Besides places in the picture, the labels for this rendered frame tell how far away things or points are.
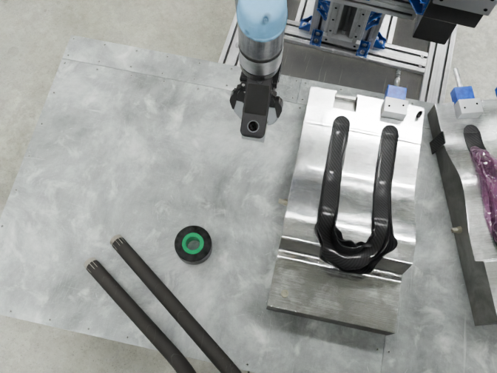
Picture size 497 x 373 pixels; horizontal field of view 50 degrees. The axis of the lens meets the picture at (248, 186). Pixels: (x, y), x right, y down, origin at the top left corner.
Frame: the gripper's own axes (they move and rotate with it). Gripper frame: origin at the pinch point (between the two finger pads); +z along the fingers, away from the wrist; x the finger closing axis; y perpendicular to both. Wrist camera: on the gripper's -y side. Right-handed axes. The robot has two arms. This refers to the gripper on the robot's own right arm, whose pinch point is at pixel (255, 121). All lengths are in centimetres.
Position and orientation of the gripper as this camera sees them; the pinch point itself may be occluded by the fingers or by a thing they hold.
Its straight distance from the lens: 111.4
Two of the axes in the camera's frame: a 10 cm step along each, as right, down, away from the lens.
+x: -9.8, -2.0, 0.6
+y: 2.1, -9.2, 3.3
